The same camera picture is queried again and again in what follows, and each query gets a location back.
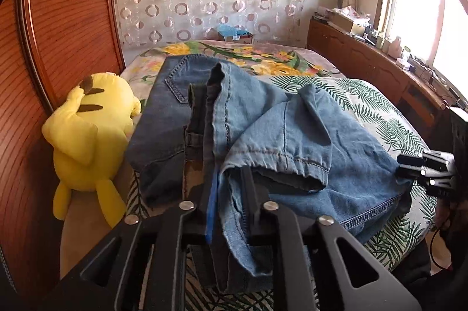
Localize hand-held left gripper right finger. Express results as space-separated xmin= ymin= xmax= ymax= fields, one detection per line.
xmin=239 ymin=166 xmax=425 ymax=311

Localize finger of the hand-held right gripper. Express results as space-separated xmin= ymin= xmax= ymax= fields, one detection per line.
xmin=398 ymin=166 xmax=454 ymax=197
xmin=397 ymin=151 xmax=455 ymax=173

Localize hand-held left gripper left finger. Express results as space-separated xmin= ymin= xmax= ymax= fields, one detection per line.
xmin=37 ymin=165 xmax=220 ymax=311

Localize blue denim pants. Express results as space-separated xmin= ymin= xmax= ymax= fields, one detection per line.
xmin=124 ymin=54 xmax=414 ymax=293

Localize grey electronic device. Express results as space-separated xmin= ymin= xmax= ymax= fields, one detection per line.
xmin=409 ymin=55 xmax=441 ymax=82

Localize long wooden cabinet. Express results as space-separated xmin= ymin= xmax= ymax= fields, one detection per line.
xmin=307 ymin=18 xmax=457 ymax=136

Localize floral blanket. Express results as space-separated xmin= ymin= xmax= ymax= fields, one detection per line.
xmin=121 ymin=39 xmax=348 ymax=85

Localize yellow plush toy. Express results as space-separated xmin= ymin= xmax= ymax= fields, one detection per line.
xmin=41 ymin=71 xmax=142 ymax=228

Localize beige cardboard box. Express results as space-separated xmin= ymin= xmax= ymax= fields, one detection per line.
xmin=331 ymin=9 xmax=369 ymax=36

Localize window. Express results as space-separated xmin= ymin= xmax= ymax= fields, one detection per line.
xmin=376 ymin=0 xmax=468 ymax=92

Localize cardboard box with blue cloth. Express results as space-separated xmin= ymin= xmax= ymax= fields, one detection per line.
xmin=217 ymin=24 xmax=254 ymax=44

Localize wooden headboard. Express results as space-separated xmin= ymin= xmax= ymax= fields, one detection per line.
xmin=0 ymin=0 xmax=127 ymax=297

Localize black cable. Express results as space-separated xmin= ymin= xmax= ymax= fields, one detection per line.
xmin=429 ymin=218 xmax=456 ymax=269

